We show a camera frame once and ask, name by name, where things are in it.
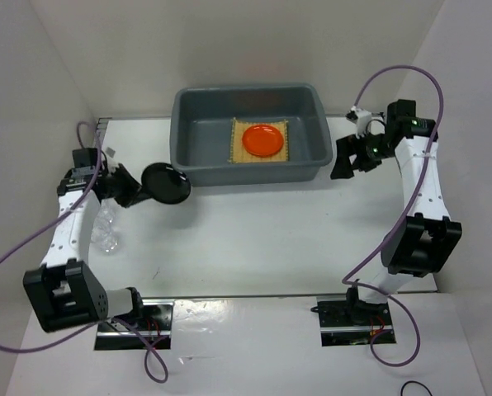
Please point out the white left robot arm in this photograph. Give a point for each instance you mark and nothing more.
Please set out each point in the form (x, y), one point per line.
(88, 301)

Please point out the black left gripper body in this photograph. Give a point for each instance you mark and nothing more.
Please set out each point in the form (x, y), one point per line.
(113, 189)

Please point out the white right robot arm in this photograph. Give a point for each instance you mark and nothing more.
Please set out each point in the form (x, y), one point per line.
(426, 235)

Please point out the clear plastic cup lower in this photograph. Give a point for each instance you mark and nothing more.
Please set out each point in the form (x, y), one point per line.
(104, 239)

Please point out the woven bamboo mat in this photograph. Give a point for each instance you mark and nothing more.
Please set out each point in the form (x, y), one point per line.
(238, 154)

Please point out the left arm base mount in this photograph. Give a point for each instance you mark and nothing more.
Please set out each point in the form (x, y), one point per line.
(155, 326)

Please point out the black round plate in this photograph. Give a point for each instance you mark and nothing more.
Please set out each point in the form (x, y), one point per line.
(165, 184)

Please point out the grey plastic bin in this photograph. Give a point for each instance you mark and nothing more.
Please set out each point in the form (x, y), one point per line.
(201, 124)

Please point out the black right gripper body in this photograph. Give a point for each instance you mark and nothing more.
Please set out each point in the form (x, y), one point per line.
(370, 150)

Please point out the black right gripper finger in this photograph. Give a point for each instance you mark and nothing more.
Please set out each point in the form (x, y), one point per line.
(347, 147)
(343, 168)

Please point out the aluminium table rail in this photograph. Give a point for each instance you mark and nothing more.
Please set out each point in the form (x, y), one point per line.
(69, 248)

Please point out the clear plastic cup upper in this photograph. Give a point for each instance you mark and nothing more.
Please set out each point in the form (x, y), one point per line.
(106, 215)

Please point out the clear plastic cup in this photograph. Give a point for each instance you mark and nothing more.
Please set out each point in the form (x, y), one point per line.
(104, 239)
(106, 215)

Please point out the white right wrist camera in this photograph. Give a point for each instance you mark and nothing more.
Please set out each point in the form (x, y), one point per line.
(360, 118)

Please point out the orange round plate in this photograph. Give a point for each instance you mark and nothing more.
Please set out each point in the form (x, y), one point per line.
(262, 140)

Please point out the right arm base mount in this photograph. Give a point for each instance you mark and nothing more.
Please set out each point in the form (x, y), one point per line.
(338, 329)

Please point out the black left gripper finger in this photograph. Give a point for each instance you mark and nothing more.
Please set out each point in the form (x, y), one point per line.
(130, 194)
(123, 182)

